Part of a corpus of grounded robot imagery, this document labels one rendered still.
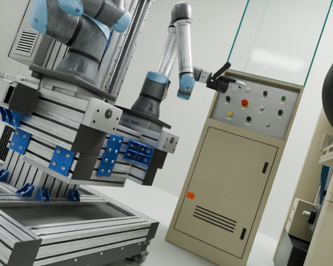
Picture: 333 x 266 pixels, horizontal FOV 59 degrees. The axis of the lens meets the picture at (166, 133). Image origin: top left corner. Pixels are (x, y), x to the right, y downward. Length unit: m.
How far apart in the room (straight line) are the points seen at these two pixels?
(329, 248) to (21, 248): 1.40
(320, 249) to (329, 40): 3.17
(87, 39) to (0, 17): 7.59
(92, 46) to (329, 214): 1.37
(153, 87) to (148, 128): 0.21
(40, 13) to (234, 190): 1.52
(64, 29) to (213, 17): 4.03
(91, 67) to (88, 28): 0.13
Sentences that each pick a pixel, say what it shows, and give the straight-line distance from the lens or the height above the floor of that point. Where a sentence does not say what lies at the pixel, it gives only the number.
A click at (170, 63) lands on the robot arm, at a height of 1.04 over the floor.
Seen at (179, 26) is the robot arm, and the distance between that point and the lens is 1.59.
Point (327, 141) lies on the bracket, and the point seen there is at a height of 0.91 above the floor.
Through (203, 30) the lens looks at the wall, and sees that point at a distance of 4.91.
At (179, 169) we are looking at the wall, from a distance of 4.35.
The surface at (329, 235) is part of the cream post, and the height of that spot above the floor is 0.46.
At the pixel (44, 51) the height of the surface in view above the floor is 0.83.
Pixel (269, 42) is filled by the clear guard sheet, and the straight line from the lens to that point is 2.27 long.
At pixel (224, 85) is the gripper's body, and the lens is 1.65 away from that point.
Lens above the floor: 0.60
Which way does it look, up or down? 3 degrees up
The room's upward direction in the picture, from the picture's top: 19 degrees clockwise
